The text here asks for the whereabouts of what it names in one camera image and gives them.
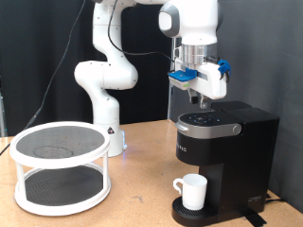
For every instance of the black tape strip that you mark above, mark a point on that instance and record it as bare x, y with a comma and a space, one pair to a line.
255, 220

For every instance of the clear water tank black lid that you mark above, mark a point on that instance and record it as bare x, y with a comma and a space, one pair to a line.
232, 105

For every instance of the silver vertical metal pole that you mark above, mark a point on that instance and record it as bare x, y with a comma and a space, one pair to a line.
172, 101

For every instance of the blue mounted wrist camera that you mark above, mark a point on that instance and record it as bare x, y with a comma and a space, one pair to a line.
182, 78

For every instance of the grey metal frame bar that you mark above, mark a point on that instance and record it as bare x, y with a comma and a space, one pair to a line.
2, 116

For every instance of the white two-tier turntable stand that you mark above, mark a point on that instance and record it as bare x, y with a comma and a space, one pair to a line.
63, 186

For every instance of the white plastic mug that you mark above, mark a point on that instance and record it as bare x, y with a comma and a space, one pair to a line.
193, 192

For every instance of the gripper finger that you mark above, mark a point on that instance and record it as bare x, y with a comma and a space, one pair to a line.
194, 98
204, 103

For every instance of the white franka robot arm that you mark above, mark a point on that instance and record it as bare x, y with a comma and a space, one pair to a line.
104, 78

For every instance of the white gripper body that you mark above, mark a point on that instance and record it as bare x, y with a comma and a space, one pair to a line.
210, 80

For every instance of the black keurig coffee machine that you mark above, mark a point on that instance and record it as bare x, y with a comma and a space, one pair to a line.
240, 176

